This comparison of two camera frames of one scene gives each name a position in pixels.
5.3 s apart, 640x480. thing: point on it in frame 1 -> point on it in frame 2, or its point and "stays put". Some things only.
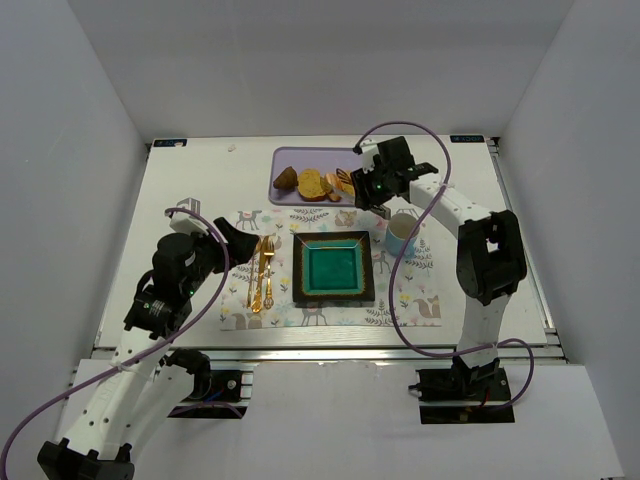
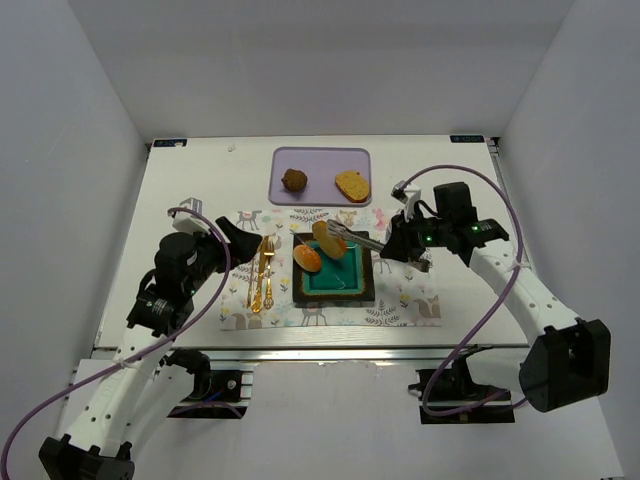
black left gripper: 223,245 stays put
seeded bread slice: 309,185 -> 329,245
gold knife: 257,301 stays put
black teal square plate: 332,267 stays put
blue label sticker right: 467,139 stays put
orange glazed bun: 336,187 -> 306,258
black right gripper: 364,189 -> 403,242
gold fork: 270,252 stays put
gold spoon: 269,252 stays put
